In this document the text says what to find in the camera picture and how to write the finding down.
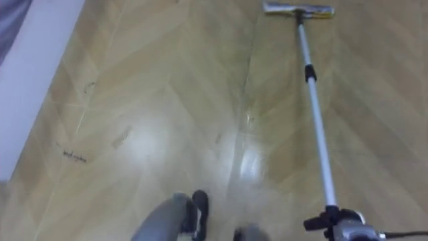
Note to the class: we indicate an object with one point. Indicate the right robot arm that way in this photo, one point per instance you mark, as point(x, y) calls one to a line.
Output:
point(356, 231)

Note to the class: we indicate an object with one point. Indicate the mop with silver pole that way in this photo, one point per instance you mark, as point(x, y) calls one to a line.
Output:
point(316, 114)

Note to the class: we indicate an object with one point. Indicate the grey bed with white frame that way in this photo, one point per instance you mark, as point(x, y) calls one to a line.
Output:
point(23, 83)

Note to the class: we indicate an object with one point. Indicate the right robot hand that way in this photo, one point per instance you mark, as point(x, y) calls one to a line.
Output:
point(329, 217)

